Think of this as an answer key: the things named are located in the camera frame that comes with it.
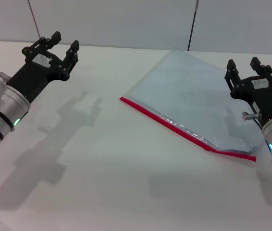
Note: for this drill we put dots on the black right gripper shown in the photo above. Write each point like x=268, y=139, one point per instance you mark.
x=263, y=96

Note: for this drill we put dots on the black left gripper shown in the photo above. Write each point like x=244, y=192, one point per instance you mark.
x=32, y=74

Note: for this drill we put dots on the clear document bag red zipper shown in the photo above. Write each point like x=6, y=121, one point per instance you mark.
x=186, y=91

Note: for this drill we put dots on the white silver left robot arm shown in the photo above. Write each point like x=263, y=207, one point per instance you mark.
x=13, y=103

